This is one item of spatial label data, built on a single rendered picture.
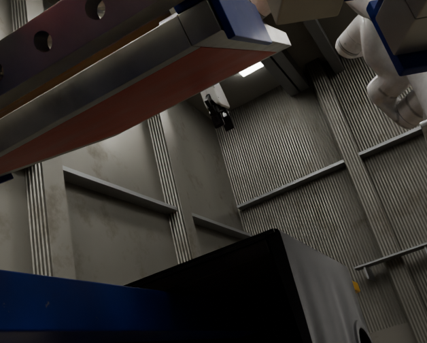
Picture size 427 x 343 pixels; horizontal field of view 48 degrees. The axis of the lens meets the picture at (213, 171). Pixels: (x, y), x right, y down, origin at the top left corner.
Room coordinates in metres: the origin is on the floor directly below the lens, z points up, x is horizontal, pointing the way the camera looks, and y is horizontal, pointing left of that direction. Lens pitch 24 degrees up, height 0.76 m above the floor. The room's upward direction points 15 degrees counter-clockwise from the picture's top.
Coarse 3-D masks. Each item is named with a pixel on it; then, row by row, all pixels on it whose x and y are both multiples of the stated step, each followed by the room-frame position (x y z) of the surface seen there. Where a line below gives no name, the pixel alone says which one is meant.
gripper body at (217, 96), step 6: (216, 84) 1.23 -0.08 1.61; (210, 90) 1.21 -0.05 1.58; (216, 90) 1.22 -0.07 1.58; (204, 96) 1.22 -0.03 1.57; (216, 96) 1.22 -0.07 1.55; (222, 96) 1.26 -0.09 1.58; (204, 102) 1.23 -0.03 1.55; (216, 102) 1.22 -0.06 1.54; (222, 102) 1.24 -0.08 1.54; (222, 108) 1.30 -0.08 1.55; (228, 108) 1.30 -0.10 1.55
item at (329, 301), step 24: (288, 240) 0.68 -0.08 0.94; (288, 264) 0.65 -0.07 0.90; (312, 264) 0.78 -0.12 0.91; (336, 264) 0.97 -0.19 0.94; (288, 288) 0.66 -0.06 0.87; (312, 288) 0.74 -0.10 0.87; (336, 288) 0.91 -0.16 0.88; (312, 312) 0.70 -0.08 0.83; (336, 312) 0.85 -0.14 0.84; (360, 312) 1.07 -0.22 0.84; (312, 336) 0.67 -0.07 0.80; (336, 336) 0.80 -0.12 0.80; (360, 336) 1.03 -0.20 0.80
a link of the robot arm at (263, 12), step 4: (252, 0) 1.04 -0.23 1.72; (256, 0) 1.04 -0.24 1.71; (260, 0) 1.04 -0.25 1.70; (264, 0) 1.03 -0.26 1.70; (256, 4) 1.05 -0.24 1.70; (260, 4) 1.05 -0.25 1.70; (264, 4) 1.04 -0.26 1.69; (260, 8) 1.06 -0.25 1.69; (264, 8) 1.06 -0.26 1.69; (268, 8) 1.06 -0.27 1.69; (260, 12) 1.07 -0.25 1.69; (264, 12) 1.07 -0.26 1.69; (268, 12) 1.08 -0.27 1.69; (264, 16) 1.09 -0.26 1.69
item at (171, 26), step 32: (160, 32) 0.42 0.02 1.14; (192, 32) 0.42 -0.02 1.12; (224, 32) 0.43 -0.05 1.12; (96, 64) 0.45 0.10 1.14; (128, 64) 0.44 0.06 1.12; (160, 64) 0.44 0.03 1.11; (64, 96) 0.48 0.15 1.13; (96, 96) 0.47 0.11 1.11; (192, 96) 1.14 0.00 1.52; (0, 128) 0.51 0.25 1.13; (32, 128) 0.51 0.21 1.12
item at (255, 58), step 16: (208, 48) 0.49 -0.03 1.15; (224, 48) 0.55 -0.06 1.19; (176, 64) 0.49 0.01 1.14; (192, 64) 0.56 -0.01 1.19; (208, 64) 0.63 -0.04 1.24; (224, 64) 0.74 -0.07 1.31; (240, 64) 0.88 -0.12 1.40; (144, 80) 0.50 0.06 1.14; (160, 80) 0.57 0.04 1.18; (176, 80) 0.65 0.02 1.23; (192, 80) 0.76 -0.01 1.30; (208, 80) 0.90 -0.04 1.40; (112, 96) 0.51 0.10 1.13; (128, 96) 0.57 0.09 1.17; (144, 96) 0.65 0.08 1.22; (160, 96) 0.76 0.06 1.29; (176, 96) 0.91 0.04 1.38; (96, 112) 0.58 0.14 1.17; (112, 112) 0.67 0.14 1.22; (64, 128) 0.58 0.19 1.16
